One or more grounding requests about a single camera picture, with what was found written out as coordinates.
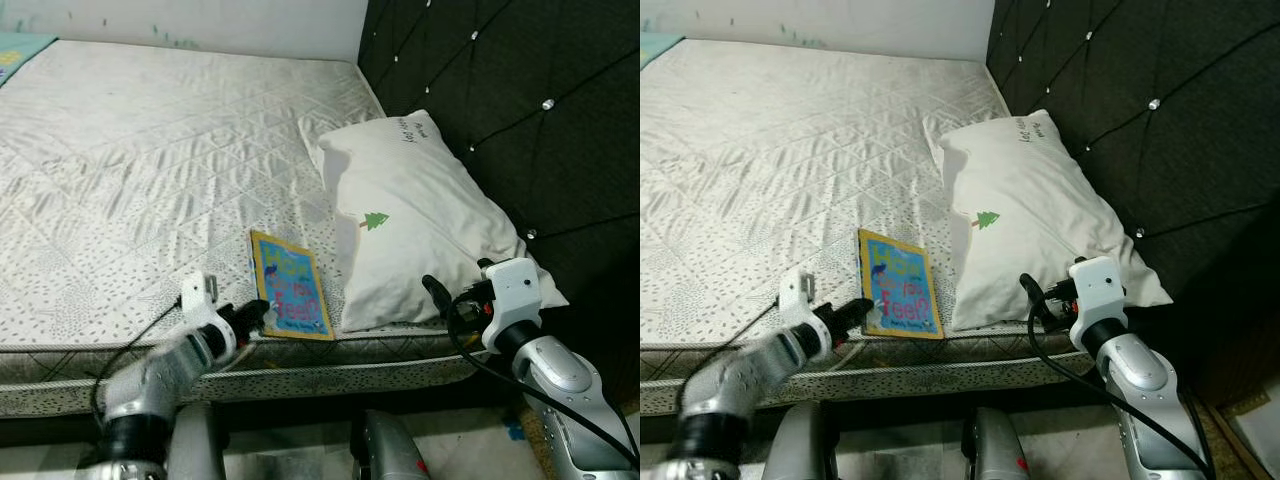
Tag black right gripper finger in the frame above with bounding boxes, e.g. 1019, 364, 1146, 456
422, 275, 453, 319
1020, 272, 1049, 319

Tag white pillow green tree print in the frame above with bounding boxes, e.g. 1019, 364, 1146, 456
938, 108, 1173, 333
318, 108, 569, 333

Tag silver left robot leg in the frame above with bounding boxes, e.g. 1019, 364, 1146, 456
165, 400, 226, 480
785, 400, 841, 480

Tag silver robot leg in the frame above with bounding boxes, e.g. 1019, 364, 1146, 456
350, 408, 431, 480
165, 400, 226, 480
785, 400, 841, 480
962, 408, 1031, 480

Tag white quilted mattress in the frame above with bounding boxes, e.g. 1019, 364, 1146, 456
640, 38, 1171, 416
0, 38, 561, 416

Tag silver right robot leg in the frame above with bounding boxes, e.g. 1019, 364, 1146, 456
350, 408, 431, 480
962, 408, 1031, 480

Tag black tufted headboard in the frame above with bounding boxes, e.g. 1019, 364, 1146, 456
985, 0, 1280, 401
357, 0, 641, 401

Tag teal blanket colourful hearts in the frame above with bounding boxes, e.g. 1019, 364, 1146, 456
0, 30, 59, 86
640, 30, 686, 71

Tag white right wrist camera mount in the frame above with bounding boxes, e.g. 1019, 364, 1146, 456
478, 258, 544, 353
1068, 256, 1129, 349

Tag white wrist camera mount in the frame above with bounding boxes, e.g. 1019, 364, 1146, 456
780, 266, 831, 326
1068, 256, 1129, 349
478, 258, 544, 353
180, 270, 226, 326

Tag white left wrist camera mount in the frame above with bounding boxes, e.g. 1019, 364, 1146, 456
780, 266, 831, 326
180, 270, 226, 326

